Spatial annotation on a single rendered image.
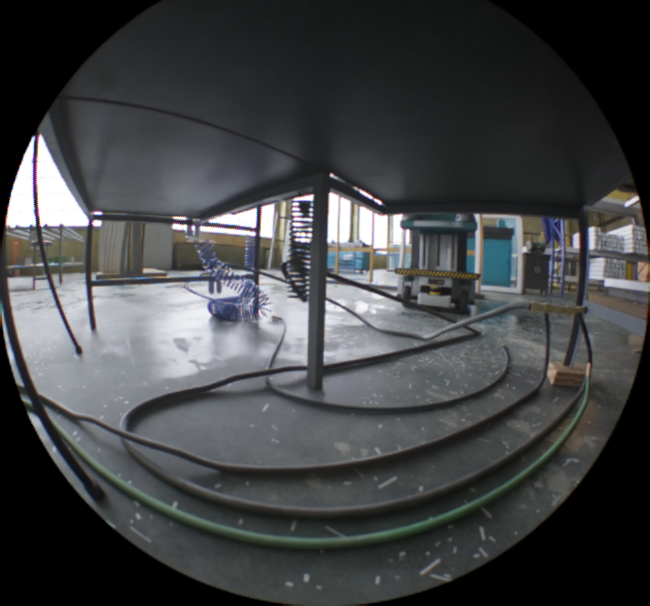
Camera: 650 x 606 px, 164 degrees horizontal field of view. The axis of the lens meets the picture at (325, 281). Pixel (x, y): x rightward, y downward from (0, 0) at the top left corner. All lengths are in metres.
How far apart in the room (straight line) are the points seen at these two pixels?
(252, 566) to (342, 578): 0.10
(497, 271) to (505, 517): 4.51
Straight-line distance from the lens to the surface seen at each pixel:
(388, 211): 0.87
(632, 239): 5.22
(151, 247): 7.37
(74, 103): 0.44
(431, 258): 2.12
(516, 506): 0.46
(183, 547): 0.38
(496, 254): 4.75
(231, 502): 0.37
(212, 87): 0.34
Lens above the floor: 0.34
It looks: 5 degrees down
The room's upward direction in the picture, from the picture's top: 2 degrees clockwise
